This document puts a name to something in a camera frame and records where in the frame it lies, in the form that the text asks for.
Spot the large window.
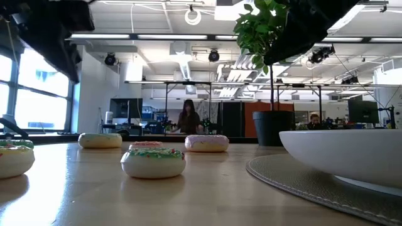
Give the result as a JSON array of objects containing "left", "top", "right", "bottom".
[{"left": 0, "top": 46, "right": 75, "bottom": 132}]

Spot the green leafy artificial plant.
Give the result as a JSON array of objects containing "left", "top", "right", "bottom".
[{"left": 232, "top": 0, "right": 291, "bottom": 111}]

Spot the black ceiling camera rig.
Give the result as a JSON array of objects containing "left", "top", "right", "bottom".
[{"left": 308, "top": 45, "right": 336, "bottom": 65}]

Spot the seated person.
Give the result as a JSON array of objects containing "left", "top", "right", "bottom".
[{"left": 307, "top": 113, "right": 324, "bottom": 130}]

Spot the black metal workstation frame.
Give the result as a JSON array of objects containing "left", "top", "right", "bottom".
[
  {"left": 275, "top": 83, "right": 324, "bottom": 125},
  {"left": 124, "top": 80, "right": 213, "bottom": 136}
]

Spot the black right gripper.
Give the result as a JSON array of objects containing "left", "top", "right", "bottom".
[{"left": 263, "top": 0, "right": 362, "bottom": 66}]

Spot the small coral pink sprinkled donut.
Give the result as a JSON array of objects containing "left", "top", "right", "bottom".
[{"left": 128, "top": 141, "right": 164, "bottom": 151}]

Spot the white ceiling air duct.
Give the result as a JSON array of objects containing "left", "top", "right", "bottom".
[{"left": 169, "top": 41, "right": 193, "bottom": 81}]

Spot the white round bowl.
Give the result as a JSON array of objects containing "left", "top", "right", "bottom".
[{"left": 278, "top": 129, "right": 402, "bottom": 198}]

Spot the black partition panel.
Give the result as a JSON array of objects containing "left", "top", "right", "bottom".
[{"left": 216, "top": 102, "right": 246, "bottom": 138}]

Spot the round grey stitched placemat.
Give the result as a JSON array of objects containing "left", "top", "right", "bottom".
[{"left": 245, "top": 153, "right": 402, "bottom": 226}]

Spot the large pink iced donut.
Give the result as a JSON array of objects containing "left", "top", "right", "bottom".
[{"left": 184, "top": 134, "right": 230, "bottom": 153}]

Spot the black computer monitor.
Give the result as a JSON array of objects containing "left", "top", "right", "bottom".
[
  {"left": 109, "top": 98, "right": 144, "bottom": 119},
  {"left": 347, "top": 99, "right": 380, "bottom": 124}
]

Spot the small yellow sprinkled donut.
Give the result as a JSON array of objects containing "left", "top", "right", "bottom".
[{"left": 0, "top": 144, "right": 36, "bottom": 180}]

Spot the black plant pot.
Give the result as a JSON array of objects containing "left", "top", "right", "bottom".
[{"left": 252, "top": 110, "right": 295, "bottom": 147}]

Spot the white coiled cable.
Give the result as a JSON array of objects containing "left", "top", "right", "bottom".
[{"left": 184, "top": 8, "right": 202, "bottom": 26}]

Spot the small green sprinkled donut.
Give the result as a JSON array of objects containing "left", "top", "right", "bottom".
[
  {"left": 120, "top": 147, "right": 187, "bottom": 180},
  {"left": 0, "top": 139, "right": 35, "bottom": 149}
]

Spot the large pale green iced donut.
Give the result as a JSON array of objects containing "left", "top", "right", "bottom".
[{"left": 77, "top": 132, "right": 123, "bottom": 149}]

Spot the orange partition panel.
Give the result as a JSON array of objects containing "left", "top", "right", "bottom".
[{"left": 244, "top": 102, "right": 295, "bottom": 138}]

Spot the standing person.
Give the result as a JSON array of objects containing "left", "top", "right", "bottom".
[{"left": 171, "top": 99, "right": 207, "bottom": 135}]

